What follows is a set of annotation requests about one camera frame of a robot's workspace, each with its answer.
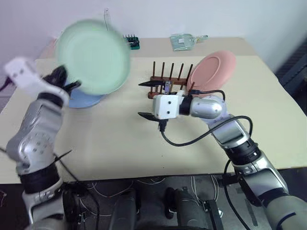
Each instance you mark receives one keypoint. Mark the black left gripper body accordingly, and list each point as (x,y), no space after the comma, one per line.
(54,77)

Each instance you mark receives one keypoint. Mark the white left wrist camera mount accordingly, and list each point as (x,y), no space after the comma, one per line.
(20,70)

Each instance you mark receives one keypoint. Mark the pink plate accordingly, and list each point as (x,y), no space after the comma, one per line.
(212,72)

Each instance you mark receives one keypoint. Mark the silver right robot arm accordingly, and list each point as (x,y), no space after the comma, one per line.
(249,153)

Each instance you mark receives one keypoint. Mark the blue plate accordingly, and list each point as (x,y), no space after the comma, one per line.
(82,100)

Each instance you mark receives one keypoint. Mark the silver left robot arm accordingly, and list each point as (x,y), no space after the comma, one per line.
(33,141)

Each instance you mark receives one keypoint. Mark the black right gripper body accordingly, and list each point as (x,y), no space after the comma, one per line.
(168,88)

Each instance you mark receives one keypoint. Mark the dark rounded robot leg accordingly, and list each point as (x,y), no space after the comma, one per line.
(126,210)
(189,210)

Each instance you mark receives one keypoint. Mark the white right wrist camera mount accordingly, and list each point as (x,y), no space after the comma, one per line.
(166,105)

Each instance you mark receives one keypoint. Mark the wooden dish rack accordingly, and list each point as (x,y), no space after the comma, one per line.
(158,80)

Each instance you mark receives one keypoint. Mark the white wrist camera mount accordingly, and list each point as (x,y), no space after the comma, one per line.
(20,70)
(166,105)

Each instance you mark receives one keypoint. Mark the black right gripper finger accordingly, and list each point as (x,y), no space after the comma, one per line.
(151,83)
(148,116)

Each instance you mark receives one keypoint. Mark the black box bracket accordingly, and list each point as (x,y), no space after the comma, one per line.
(213,213)

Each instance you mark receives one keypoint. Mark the clear plastic bag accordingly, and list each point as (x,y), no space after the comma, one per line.
(182,42)

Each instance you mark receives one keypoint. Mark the green plate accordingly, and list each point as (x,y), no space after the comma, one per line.
(93,57)

